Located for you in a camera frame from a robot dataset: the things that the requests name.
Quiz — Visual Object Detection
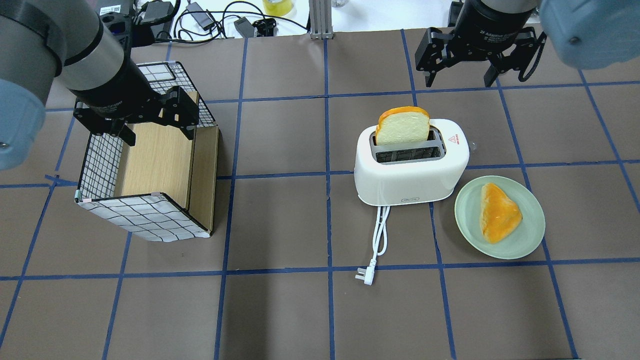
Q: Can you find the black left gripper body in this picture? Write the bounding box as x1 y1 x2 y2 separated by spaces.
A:
73 64 162 135

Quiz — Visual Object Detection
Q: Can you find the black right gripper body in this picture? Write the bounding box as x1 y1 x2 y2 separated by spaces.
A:
446 0 537 65

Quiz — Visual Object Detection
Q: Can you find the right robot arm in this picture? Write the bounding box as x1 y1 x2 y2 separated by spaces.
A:
414 0 640 87

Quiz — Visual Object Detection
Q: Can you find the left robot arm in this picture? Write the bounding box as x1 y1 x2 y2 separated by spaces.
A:
0 0 199 170

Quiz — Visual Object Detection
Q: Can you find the toast slice in toaster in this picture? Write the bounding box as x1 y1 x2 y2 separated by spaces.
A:
375 105 431 146

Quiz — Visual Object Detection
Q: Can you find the white two-slot toaster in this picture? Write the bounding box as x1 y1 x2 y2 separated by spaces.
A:
353 118 470 207

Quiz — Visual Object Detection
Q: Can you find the black power adapter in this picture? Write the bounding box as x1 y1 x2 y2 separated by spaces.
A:
186 2 215 31

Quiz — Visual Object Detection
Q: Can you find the yellow tape roll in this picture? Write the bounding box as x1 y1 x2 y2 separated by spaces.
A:
262 0 294 18

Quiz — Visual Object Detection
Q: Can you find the triangular toast on plate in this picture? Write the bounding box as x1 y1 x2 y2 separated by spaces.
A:
479 182 523 244

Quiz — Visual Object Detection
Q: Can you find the light green plate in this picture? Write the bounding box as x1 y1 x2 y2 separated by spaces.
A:
454 175 546 260

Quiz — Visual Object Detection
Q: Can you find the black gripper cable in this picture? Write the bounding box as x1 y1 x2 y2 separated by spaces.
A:
517 31 547 83

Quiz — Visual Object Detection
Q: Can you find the wire and wood storage box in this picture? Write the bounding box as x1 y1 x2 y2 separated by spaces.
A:
75 61 220 243

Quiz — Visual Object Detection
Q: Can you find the black cables bundle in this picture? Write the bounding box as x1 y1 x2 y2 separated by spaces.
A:
132 0 311 43

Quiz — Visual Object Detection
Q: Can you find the aluminium frame post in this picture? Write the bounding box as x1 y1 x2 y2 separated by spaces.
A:
308 0 335 40

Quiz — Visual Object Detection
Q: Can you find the white toaster power cord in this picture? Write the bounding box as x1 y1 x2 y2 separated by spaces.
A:
355 205 391 286

